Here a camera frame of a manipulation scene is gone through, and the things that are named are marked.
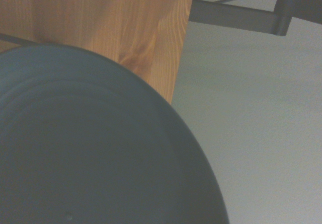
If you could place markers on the green round plate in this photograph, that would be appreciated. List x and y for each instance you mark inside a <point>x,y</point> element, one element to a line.
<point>88,146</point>

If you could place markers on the black camera stand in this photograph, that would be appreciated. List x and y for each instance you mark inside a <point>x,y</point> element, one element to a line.
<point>239,17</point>

